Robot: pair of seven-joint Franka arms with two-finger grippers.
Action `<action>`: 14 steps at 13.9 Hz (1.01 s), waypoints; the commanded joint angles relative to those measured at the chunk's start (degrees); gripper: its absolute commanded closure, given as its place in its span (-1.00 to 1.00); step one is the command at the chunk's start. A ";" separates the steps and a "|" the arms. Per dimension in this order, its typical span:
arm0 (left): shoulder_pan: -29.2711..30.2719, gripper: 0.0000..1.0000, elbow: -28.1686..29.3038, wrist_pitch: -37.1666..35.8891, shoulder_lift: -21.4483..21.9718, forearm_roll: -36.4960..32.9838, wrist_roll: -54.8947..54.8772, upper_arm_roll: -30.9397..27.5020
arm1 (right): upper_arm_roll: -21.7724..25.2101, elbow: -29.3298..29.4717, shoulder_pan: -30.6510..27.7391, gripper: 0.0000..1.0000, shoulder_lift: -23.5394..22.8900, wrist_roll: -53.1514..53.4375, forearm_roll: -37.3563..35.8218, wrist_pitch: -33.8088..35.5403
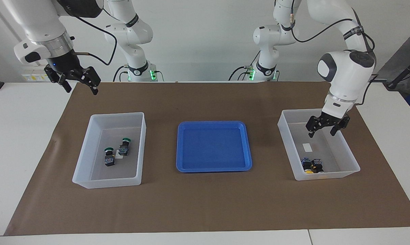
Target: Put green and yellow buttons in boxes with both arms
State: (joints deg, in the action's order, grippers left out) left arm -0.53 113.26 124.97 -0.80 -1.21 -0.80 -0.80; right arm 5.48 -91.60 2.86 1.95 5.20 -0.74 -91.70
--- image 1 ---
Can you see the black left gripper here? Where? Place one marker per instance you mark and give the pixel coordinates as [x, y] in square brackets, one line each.
[332, 120]

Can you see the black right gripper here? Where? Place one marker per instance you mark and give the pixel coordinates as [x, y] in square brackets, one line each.
[63, 63]

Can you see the yellow push button switch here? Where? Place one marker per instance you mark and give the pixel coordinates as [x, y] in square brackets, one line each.
[307, 165]
[317, 165]

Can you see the green push button switch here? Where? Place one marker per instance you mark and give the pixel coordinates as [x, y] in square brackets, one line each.
[109, 159]
[124, 148]

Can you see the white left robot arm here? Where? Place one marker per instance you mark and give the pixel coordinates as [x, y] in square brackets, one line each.
[347, 75]

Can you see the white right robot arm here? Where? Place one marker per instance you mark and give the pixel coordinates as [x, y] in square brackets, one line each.
[38, 20]

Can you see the translucent white plastic box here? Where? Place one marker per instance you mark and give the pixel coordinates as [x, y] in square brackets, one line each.
[334, 153]
[106, 175]

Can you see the white paper label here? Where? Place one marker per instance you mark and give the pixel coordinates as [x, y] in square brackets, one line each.
[117, 157]
[307, 147]

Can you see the black tripod leg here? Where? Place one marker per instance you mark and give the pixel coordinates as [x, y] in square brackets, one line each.
[404, 73]

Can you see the blue plastic tray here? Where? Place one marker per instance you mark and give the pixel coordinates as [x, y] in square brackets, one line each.
[211, 146]

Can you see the brown paper table mat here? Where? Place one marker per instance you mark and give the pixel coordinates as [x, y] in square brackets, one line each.
[204, 204]

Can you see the grey wall socket strip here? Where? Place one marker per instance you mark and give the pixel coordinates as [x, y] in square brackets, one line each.
[34, 77]

